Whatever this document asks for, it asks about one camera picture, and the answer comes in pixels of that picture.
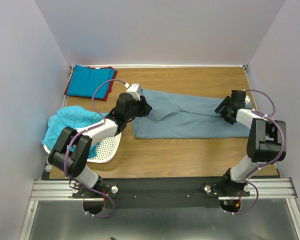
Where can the crumpled teal t shirt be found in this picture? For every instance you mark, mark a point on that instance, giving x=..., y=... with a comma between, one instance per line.
x=75, y=117

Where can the folded teal t shirt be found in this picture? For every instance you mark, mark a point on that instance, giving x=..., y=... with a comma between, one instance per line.
x=85, y=80

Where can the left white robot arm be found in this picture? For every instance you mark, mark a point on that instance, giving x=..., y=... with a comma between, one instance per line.
x=71, y=150

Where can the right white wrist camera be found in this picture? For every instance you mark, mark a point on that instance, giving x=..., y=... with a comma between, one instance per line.
x=247, y=101

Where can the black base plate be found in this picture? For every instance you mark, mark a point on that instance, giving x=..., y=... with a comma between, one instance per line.
x=170, y=192

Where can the aluminium frame rail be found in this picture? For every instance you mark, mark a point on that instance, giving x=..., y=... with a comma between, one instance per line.
x=270, y=212

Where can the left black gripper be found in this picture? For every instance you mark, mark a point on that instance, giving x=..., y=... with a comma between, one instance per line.
x=145, y=108

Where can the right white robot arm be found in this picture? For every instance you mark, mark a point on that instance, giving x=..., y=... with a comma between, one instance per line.
x=266, y=142

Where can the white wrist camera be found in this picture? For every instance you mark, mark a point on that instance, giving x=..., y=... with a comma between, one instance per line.
x=133, y=89
x=247, y=101

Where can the white perforated basket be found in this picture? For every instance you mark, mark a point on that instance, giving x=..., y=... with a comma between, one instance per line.
x=100, y=153

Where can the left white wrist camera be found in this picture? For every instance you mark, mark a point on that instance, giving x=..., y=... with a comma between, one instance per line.
x=133, y=89

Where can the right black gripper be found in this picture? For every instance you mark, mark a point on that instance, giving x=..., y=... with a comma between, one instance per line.
x=225, y=102

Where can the grey-blue t shirt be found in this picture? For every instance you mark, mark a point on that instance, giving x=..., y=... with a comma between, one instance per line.
x=180, y=116

